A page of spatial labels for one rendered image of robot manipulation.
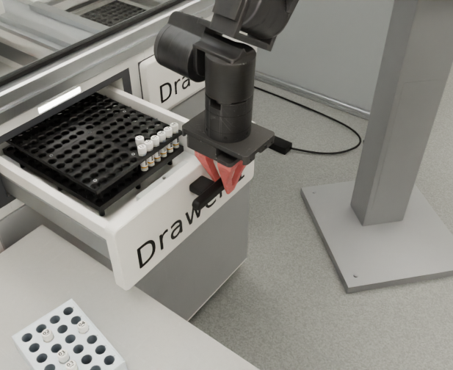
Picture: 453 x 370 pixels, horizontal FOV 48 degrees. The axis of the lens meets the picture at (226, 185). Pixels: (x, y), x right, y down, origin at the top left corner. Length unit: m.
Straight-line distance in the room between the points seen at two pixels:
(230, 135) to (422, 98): 1.09
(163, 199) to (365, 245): 1.28
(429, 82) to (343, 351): 0.82
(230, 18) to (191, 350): 0.41
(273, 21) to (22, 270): 0.51
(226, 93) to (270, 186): 1.51
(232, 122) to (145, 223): 0.16
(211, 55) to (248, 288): 1.22
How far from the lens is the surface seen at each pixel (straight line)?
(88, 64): 0.86
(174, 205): 0.67
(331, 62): 2.52
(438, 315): 1.78
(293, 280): 1.74
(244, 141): 0.62
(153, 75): 0.94
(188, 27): 0.62
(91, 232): 0.68
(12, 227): 0.88
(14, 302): 0.79
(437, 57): 1.58
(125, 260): 0.64
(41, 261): 0.83
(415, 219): 1.99
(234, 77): 0.57
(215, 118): 0.60
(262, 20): 0.57
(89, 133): 0.81
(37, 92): 0.81
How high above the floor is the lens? 1.35
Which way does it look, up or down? 41 degrees down
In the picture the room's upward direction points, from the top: straight up
